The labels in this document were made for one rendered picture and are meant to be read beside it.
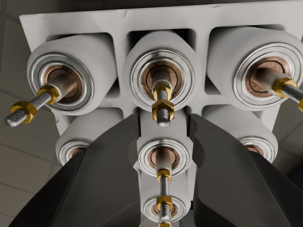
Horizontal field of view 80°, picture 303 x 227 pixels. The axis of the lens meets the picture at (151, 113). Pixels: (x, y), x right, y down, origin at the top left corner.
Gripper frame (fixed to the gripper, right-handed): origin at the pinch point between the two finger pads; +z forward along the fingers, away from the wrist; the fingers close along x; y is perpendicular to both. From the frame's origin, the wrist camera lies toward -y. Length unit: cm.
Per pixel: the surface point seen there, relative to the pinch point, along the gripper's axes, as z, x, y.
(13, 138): 35, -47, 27
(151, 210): 9.6, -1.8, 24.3
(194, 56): 10.2, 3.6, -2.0
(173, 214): 9.6, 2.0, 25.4
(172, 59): 9.5, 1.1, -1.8
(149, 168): 9.5, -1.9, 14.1
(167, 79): 7.2, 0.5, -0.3
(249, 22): 16.9, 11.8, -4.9
